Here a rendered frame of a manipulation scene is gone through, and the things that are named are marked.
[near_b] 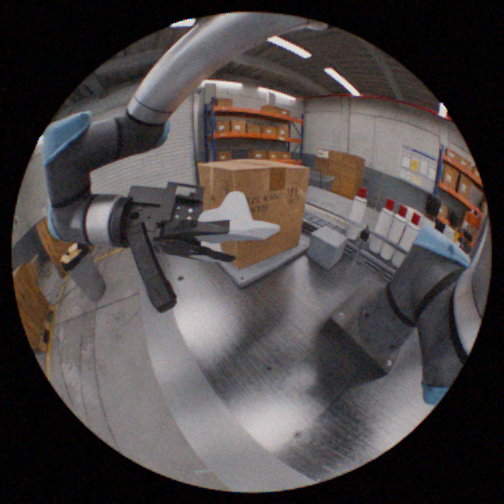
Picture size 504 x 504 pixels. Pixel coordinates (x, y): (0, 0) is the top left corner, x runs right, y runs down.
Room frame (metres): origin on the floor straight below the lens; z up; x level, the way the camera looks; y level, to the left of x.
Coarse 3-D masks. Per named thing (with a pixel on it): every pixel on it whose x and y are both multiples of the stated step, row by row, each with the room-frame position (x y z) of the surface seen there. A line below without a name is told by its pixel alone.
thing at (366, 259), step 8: (304, 224) 0.61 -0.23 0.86; (312, 224) 0.58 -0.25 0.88; (336, 224) 0.59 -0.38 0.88; (344, 248) 0.45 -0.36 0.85; (352, 248) 0.42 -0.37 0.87; (352, 256) 0.41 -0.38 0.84; (360, 256) 0.39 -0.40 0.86; (368, 256) 0.36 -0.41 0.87; (392, 256) 0.35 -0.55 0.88; (368, 264) 0.36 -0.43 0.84; (376, 264) 0.33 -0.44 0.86; (384, 264) 0.31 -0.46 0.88; (376, 272) 0.32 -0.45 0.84; (392, 272) 0.27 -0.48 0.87
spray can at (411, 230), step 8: (416, 216) 0.30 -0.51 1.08; (408, 224) 0.31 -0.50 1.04; (416, 224) 0.29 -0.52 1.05; (408, 232) 0.30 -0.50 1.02; (416, 232) 0.28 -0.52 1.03; (400, 240) 0.32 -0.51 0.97; (408, 240) 0.29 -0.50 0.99; (408, 248) 0.28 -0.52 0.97; (400, 256) 0.29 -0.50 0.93; (392, 264) 0.30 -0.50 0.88
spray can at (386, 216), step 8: (392, 200) 0.39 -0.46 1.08; (384, 208) 0.40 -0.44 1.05; (392, 208) 0.38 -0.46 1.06; (384, 216) 0.38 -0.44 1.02; (392, 216) 0.37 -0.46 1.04; (384, 224) 0.37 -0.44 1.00; (384, 232) 0.37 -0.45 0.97; (376, 240) 0.38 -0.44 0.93; (368, 248) 0.40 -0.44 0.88; (376, 248) 0.37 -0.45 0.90
